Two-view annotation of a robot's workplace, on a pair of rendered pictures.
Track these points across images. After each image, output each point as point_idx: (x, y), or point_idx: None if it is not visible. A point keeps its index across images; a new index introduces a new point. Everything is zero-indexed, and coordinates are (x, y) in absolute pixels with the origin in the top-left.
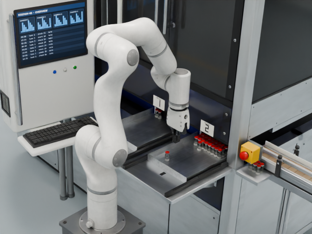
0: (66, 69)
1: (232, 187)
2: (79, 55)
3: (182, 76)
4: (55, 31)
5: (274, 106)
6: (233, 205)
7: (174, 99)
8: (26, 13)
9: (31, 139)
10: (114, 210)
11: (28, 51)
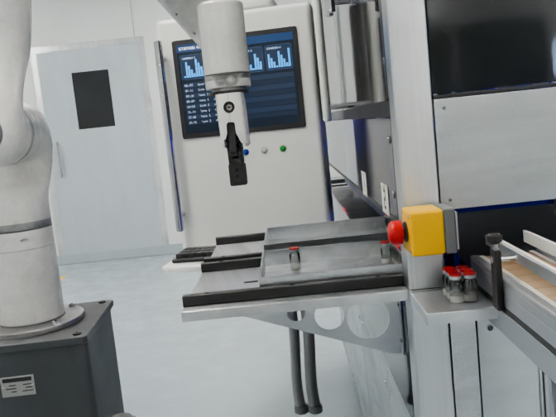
0: (266, 150)
1: (414, 348)
2: (289, 127)
3: (205, 2)
4: None
5: (544, 127)
6: (430, 410)
7: (203, 64)
8: (192, 46)
9: (179, 251)
10: (25, 283)
11: (197, 111)
